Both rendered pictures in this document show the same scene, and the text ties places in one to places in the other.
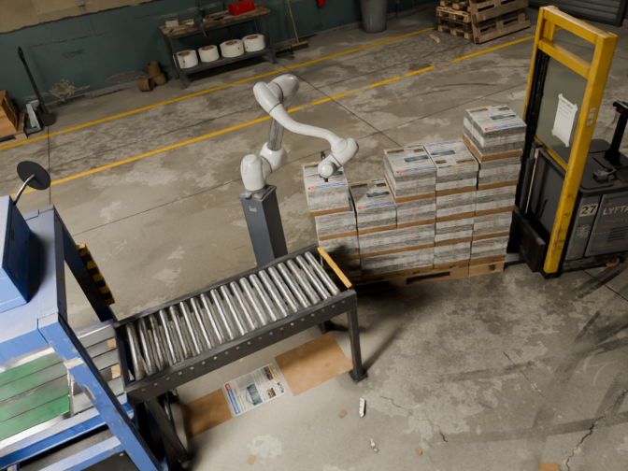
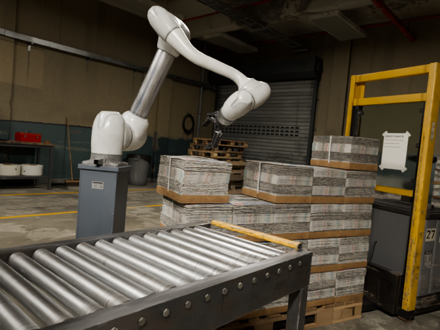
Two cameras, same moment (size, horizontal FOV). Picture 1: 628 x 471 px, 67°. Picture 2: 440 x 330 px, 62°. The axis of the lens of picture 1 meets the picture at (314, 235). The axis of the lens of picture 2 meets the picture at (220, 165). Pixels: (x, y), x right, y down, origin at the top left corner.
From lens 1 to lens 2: 2.08 m
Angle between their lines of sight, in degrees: 44
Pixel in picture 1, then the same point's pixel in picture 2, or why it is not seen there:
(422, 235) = not seen: hidden behind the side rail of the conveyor
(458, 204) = (329, 217)
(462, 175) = (333, 181)
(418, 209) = (294, 217)
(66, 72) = not seen: outside the picture
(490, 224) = (352, 249)
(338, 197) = (218, 180)
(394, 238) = not seen: hidden behind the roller
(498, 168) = (361, 180)
